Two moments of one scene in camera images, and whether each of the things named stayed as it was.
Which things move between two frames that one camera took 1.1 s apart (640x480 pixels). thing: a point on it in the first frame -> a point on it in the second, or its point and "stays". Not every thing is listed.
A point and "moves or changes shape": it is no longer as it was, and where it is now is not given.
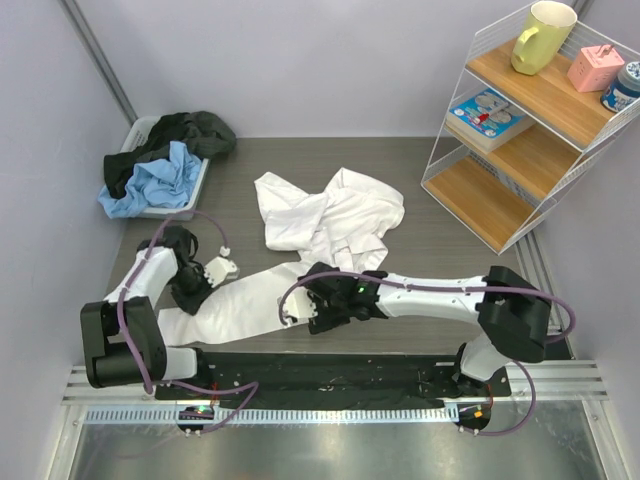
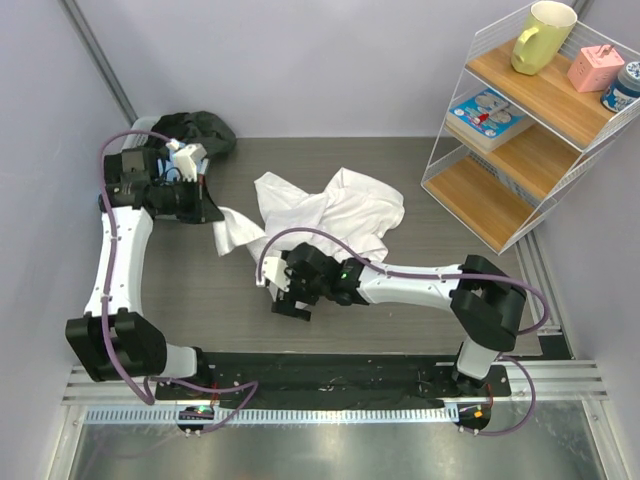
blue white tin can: x=625 y=88 stays
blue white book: x=487 y=119 stays
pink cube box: x=595 y=68 stays
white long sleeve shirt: x=339 y=219 moves or changes shape
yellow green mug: x=550 y=24 stays
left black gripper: x=191 y=304 -> x=202 y=208
